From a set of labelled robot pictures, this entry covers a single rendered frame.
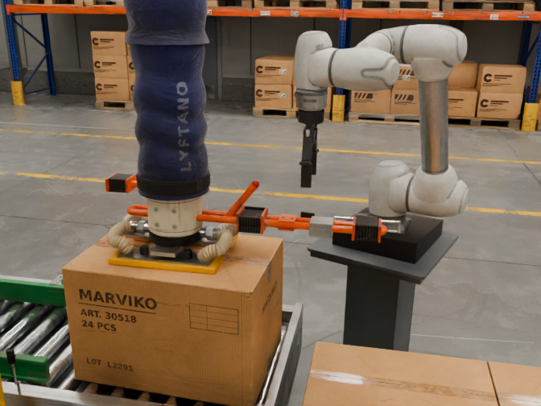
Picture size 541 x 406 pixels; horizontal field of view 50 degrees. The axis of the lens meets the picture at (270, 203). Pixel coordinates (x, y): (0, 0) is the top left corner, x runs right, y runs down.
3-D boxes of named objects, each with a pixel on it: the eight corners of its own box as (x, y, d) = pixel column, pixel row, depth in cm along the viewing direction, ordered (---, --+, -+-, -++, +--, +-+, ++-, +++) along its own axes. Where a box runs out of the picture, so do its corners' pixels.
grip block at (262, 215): (235, 233, 175) (235, 214, 173) (242, 221, 184) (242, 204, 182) (262, 235, 173) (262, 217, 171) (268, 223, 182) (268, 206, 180)
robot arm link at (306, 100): (293, 89, 159) (293, 111, 161) (326, 91, 157) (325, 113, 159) (298, 85, 167) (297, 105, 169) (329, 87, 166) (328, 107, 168)
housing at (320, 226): (308, 237, 172) (308, 222, 171) (311, 229, 179) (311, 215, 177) (332, 238, 171) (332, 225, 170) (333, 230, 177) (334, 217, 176)
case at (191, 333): (74, 379, 186) (60, 267, 173) (130, 317, 223) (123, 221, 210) (253, 410, 173) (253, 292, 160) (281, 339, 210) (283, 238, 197)
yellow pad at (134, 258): (108, 264, 176) (106, 250, 174) (121, 251, 185) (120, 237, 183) (215, 275, 170) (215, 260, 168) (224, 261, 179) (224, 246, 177)
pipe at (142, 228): (109, 251, 176) (108, 234, 174) (142, 222, 199) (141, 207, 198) (216, 261, 170) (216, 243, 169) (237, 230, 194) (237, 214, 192)
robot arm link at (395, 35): (362, 27, 198) (401, 27, 191) (382, 23, 212) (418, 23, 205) (362, 66, 203) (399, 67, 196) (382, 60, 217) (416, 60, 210)
